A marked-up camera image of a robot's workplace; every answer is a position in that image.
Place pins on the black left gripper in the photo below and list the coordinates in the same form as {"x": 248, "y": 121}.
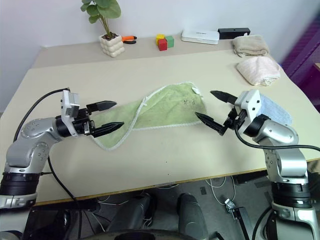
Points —
{"x": 82, "y": 121}

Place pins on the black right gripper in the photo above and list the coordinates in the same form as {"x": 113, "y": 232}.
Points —
{"x": 235, "y": 120}

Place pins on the light green cloth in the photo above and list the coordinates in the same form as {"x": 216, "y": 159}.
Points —
{"x": 170, "y": 107}

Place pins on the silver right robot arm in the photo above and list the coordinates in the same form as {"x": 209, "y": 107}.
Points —
{"x": 277, "y": 131}

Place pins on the folded pink towel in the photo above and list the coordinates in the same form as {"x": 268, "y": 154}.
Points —
{"x": 260, "y": 70}

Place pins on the light blue cloth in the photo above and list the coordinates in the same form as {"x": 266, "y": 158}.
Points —
{"x": 277, "y": 110}

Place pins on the folded beige towel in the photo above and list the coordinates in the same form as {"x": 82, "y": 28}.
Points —
{"x": 250, "y": 45}

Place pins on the green plant in white pot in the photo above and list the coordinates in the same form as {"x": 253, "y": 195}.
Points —
{"x": 112, "y": 47}

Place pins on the flat white router box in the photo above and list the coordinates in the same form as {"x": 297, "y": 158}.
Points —
{"x": 200, "y": 36}

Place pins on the long black box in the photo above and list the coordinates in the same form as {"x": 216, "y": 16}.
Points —
{"x": 233, "y": 32}

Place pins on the green cube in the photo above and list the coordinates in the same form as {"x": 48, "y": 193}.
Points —
{"x": 170, "y": 41}

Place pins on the red cube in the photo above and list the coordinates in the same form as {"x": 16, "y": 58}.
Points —
{"x": 162, "y": 45}

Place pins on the yellow cube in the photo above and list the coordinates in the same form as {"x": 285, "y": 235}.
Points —
{"x": 160, "y": 37}

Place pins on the small metal clamp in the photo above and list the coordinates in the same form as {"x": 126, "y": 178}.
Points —
{"x": 228, "y": 205}

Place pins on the dark grey rounded shape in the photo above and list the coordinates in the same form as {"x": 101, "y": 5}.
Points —
{"x": 132, "y": 212}
{"x": 191, "y": 212}

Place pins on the perforated partition panel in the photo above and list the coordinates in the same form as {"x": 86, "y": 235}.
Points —
{"x": 305, "y": 50}

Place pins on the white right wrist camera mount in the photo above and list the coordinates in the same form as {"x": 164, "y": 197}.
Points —
{"x": 251, "y": 102}

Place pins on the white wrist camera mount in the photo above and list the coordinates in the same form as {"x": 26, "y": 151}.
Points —
{"x": 251, "y": 102}
{"x": 66, "y": 105}

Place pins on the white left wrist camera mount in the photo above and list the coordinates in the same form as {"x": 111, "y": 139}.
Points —
{"x": 66, "y": 105}

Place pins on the black table frame bar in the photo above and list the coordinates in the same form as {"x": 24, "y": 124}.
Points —
{"x": 250, "y": 178}

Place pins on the black metal floor bracket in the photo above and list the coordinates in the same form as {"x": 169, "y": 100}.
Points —
{"x": 241, "y": 220}

